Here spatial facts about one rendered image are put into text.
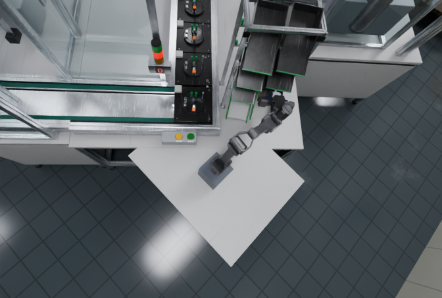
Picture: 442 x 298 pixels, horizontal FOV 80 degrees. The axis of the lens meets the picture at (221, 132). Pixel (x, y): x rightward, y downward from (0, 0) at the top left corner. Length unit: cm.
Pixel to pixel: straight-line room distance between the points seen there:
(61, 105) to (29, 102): 19
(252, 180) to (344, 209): 142
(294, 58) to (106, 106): 116
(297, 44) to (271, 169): 83
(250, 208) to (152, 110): 87
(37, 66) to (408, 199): 346
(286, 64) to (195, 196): 93
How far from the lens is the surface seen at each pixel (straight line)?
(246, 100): 148
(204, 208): 165
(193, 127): 164
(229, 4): 231
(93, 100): 184
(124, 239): 257
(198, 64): 179
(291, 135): 187
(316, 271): 281
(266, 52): 122
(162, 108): 173
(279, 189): 176
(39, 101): 195
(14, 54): 226
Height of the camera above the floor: 251
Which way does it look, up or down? 71 degrees down
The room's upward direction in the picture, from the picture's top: 22 degrees clockwise
